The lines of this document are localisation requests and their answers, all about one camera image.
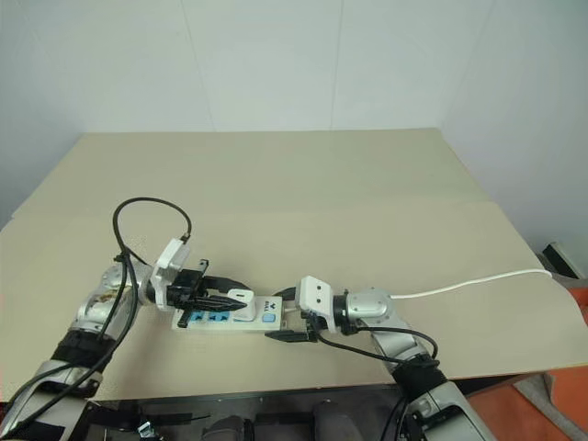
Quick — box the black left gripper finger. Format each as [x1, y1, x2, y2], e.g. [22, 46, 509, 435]
[201, 276, 254, 296]
[182, 296, 248, 312]

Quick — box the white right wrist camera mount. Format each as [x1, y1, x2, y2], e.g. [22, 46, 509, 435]
[297, 275, 337, 334]

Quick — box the white charger block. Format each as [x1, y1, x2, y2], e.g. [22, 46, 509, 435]
[227, 288, 256, 322]

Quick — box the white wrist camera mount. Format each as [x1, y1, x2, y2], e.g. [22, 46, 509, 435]
[297, 275, 337, 334]
[152, 237, 193, 310]

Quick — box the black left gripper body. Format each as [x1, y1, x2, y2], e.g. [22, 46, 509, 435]
[165, 258, 211, 331]

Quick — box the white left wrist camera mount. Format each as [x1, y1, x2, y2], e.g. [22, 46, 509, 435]
[152, 237, 193, 310]

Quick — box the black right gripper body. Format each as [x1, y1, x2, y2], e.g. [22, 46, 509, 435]
[300, 311, 324, 344]

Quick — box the black frame under table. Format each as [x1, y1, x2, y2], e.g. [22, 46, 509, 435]
[85, 384, 408, 441]

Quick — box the orange red object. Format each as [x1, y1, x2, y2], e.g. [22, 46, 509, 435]
[566, 283, 588, 334]

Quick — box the white power strip cable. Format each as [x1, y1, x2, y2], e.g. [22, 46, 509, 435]
[280, 268, 554, 319]

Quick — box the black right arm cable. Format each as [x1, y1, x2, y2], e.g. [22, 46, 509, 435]
[312, 327, 441, 441]

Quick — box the white power strip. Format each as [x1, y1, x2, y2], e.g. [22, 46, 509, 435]
[171, 295, 288, 335]

